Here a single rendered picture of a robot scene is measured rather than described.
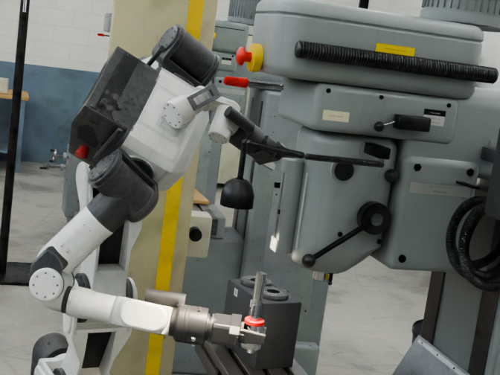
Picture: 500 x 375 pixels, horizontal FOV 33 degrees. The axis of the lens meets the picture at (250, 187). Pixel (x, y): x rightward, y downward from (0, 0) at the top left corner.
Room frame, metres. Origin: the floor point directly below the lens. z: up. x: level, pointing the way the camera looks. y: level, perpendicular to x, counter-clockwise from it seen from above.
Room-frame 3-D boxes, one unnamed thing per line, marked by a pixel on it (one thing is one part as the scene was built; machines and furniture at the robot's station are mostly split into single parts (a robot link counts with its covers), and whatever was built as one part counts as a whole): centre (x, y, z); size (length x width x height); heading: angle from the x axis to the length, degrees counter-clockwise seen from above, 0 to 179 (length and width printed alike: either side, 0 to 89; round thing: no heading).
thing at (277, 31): (1.90, -0.21, 1.81); 0.47 x 0.26 x 0.16; 107
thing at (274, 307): (2.29, -0.08, 1.04); 0.22 x 0.12 x 0.20; 28
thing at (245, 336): (1.87, -0.05, 1.13); 0.06 x 0.02 x 0.03; 89
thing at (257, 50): (1.83, 0.03, 1.76); 0.06 x 0.02 x 0.06; 17
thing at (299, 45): (1.77, -0.27, 1.79); 0.45 x 0.04 x 0.04; 107
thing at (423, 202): (1.96, -0.38, 1.47); 0.24 x 0.19 x 0.26; 17
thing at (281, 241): (1.87, -0.09, 1.44); 0.04 x 0.04 x 0.21; 17
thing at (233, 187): (1.81, 0.02, 1.47); 0.07 x 0.07 x 0.06
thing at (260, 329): (1.90, -0.05, 1.12); 0.05 x 0.05 x 0.06
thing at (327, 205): (1.90, -0.20, 1.47); 0.21 x 0.19 x 0.32; 17
